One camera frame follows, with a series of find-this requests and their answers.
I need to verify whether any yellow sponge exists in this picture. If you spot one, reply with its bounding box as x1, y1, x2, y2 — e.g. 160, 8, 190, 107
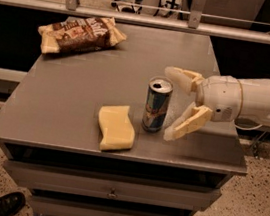
98, 105, 135, 151

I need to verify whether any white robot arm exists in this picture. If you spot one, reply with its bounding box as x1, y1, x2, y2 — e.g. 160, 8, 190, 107
164, 67, 270, 141

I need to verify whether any brown chip bag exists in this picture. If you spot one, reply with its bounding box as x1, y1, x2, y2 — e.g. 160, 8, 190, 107
38, 17, 126, 54

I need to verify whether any grey drawer cabinet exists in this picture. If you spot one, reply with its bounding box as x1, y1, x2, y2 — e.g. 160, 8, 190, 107
0, 25, 246, 216

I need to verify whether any blue silver redbull can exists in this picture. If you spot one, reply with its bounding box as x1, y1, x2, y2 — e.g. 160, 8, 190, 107
142, 76, 173, 133

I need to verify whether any black shoe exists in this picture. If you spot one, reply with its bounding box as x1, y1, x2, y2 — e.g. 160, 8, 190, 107
0, 192, 26, 216

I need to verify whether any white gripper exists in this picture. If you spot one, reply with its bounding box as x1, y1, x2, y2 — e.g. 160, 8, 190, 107
163, 66, 242, 141

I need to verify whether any upper grey drawer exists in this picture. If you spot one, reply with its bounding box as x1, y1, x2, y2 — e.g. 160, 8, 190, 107
4, 161, 221, 211

